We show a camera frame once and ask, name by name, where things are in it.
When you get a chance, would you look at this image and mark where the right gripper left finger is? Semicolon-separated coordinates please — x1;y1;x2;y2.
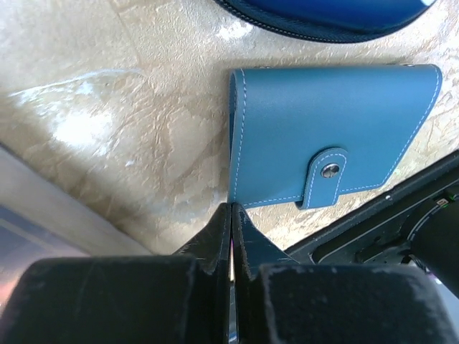
1;203;231;343

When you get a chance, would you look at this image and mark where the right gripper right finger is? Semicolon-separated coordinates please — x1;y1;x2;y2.
232;204;454;343

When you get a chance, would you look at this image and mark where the blue leather wallet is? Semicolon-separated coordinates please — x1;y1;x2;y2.
228;64;443;209

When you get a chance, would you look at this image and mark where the blue shark pencil case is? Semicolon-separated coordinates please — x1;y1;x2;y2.
217;0;435;44

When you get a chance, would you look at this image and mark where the aluminium frame rail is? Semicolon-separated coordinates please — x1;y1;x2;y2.
0;143;151;259

